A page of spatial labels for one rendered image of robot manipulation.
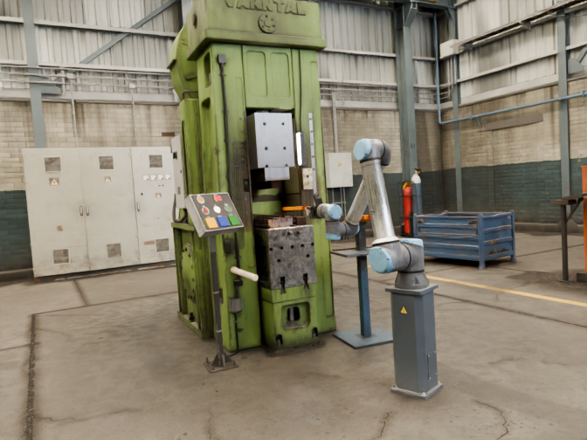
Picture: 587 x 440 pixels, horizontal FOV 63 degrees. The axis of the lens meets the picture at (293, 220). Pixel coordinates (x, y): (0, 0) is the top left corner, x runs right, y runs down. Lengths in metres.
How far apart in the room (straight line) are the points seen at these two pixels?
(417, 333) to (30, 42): 8.12
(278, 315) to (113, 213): 5.35
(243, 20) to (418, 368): 2.68
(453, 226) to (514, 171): 4.78
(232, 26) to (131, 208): 5.30
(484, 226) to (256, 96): 4.01
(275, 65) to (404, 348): 2.30
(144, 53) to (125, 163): 2.30
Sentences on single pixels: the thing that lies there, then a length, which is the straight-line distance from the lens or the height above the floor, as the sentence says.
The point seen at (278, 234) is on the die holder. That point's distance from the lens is 3.54.
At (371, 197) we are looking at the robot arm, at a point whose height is 1.12.
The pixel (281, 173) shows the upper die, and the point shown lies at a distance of 3.62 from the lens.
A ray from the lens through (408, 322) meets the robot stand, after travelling 2.79.
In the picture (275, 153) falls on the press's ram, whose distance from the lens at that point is 3.62.
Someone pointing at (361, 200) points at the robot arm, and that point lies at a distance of 2.92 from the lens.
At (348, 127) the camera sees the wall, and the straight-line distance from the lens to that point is 11.19.
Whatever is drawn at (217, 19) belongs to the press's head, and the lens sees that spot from 3.80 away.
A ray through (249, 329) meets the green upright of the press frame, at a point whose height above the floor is 0.15.
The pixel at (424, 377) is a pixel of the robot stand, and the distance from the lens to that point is 2.88.
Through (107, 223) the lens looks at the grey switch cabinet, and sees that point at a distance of 8.53.
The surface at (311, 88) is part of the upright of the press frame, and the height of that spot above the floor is 1.99.
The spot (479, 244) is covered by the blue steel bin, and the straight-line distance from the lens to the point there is 6.79.
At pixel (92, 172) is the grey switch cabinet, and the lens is 8.52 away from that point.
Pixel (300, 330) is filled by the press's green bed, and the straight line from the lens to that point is 3.74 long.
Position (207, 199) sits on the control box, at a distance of 3.28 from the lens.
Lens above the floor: 1.18
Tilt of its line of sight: 3 degrees down
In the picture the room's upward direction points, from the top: 4 degrees counter-clockwise
